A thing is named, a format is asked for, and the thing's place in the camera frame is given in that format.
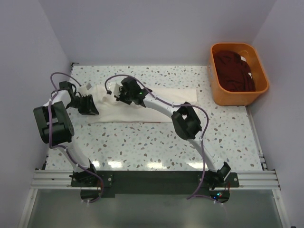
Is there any white t shirt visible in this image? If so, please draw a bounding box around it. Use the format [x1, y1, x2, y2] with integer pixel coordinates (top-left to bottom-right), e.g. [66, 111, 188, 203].
[86, 84, 198, 124]

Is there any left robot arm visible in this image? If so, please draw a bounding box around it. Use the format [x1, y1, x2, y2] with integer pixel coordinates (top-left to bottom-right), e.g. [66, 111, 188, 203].
[33, 81, 102, 187]

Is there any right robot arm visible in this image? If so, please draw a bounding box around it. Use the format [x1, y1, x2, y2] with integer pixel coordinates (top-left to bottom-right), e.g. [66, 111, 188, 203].
[113, 76, 231, 187]

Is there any dark red t shirt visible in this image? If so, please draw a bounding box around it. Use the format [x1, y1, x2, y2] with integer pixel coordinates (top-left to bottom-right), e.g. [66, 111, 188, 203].
[214, 50, 256, 92]

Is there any orange plastic basket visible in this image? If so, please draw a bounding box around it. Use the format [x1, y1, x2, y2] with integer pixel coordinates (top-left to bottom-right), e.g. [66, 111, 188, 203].
[208, 42, 269, 106]

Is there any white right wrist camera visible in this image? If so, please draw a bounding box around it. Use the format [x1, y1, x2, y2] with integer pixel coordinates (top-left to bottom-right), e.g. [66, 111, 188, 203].
[106, 83, 121, 97]

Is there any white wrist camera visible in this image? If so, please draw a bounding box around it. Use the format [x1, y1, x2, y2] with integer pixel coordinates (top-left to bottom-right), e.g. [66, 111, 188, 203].
[106, 83, 121, 97]
[78, 83, 92, 96]

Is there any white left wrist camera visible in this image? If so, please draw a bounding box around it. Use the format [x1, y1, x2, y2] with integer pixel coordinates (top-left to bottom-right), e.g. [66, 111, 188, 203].
[78, 83, 92, 96]

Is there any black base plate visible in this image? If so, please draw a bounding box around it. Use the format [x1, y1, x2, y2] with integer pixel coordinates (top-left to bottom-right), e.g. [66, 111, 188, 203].
[71, 171, 240, 203]

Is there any aluminium frame rail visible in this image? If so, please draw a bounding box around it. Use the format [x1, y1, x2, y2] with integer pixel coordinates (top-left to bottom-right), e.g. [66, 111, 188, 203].
[18, 163, 292, 228]

